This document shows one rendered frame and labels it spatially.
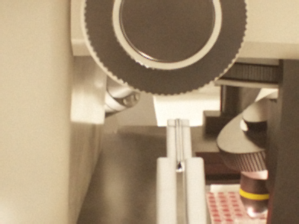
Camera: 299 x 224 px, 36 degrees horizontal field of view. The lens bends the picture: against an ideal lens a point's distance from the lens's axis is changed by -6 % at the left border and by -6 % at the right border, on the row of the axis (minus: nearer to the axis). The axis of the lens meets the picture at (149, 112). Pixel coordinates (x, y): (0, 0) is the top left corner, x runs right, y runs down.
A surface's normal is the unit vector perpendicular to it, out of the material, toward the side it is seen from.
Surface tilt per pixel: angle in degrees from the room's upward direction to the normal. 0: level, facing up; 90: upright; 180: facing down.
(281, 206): 90
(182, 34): 90
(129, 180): 180
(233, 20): 90
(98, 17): 90
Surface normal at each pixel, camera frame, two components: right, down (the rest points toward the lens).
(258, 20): -0.01, 0.23
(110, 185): 0.00, -0.97
